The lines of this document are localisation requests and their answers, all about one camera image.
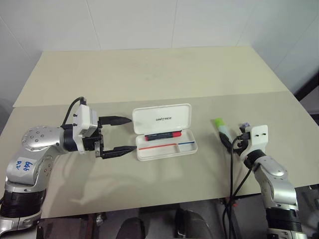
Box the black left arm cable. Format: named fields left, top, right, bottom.
left=62, top=96, right=87, bottom=129

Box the black furniture frame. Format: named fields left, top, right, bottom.
left=293, top=85, right=319, bottom=114

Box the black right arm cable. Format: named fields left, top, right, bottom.
left=222, top=133, right=251, bottom=239

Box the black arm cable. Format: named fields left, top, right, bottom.
left=222, top=133, right=251, bottom=239
left=62, top=96, right=87, bottom=129

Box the white open pencil case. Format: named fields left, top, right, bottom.
left=131, top=103, right=199, bottom=163

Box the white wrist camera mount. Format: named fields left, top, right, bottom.
left=74, top=104, right=99, bottom=155
left=239, top=124, right=269, bottom=159

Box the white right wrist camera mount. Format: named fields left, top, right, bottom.
left=239, top=124, right=269, bottom=159

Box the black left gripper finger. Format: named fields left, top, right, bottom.
left=98, top=115, right=132, bottom=128
left=101, top=146, right=138, bottom=160

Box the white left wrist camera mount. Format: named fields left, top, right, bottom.
left=74, top=104, right=99, bottom=155

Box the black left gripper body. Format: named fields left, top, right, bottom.
left=81, top=120, right=105, bottom=159

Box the green capped pale marker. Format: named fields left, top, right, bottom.
left=211, top=117, right=230, bottom=137

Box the dark rounded shape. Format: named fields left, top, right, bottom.
left=119, top=217, right=147, bottom=239
left=175, top=207, right=215, bottom=239

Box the red marker with black cap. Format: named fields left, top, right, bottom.
left=144, top=130, right=183, bottom=142

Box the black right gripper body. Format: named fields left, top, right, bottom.
left=233, top=131, right=251, bottom=151

